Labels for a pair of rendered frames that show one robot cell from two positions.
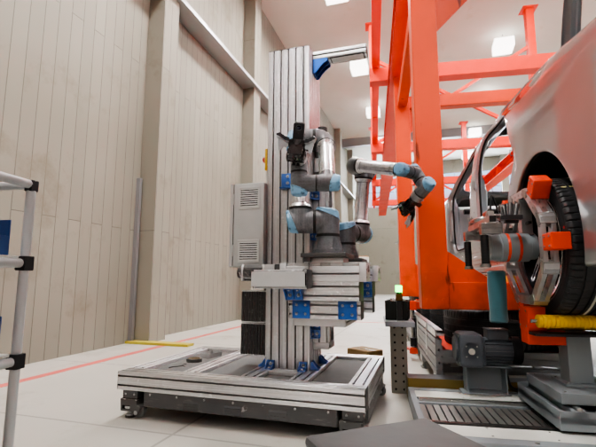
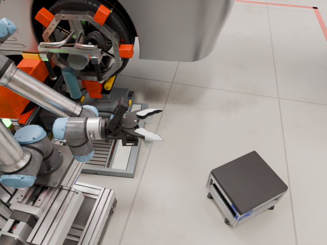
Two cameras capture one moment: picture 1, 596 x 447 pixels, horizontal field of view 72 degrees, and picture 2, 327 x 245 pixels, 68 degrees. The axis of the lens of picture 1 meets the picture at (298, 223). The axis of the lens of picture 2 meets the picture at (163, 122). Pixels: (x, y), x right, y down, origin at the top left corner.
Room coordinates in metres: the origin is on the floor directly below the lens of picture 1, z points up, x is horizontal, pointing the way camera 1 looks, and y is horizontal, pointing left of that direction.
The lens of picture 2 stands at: (1.52, 0.54, 1.83)
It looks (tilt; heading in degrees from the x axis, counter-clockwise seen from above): 48 degrees down; 266
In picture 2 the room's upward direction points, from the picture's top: straight up
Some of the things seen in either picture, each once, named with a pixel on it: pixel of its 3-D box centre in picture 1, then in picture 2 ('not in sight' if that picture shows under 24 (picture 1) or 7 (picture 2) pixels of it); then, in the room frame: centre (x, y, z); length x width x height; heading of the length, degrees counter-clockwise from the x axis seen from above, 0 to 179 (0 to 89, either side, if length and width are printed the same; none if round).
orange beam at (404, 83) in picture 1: (408, 60); not in sight; (3.51, -1.01, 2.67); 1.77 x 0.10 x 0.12; 170
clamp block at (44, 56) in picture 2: (473, 236); (46, 53); (2.19, -0.94, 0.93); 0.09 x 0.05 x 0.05; 80
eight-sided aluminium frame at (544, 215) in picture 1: (527, 247); (84, 48); (1.99, -1.11, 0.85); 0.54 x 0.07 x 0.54; 170
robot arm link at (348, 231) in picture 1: (347, 231); not in sight; (2.52, -0.30, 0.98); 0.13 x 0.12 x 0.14; 133
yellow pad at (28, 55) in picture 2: not in sight; (34, 52); (2.47, -1.34, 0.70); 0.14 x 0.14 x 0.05; 80
